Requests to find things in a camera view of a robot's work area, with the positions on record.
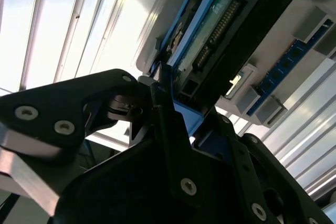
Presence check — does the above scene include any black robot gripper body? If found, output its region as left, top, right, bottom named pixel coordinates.
left=52, top=138, right=251, bottom=224

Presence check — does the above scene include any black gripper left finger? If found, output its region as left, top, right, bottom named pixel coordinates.
left=0, top=68, right=205, bottom=208

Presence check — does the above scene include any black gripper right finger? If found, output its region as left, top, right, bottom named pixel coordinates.
left=209, top=112, right=334, bottom=224

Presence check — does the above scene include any hard disk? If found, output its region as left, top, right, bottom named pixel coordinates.
left=148, top=0, right=313, bottom=137

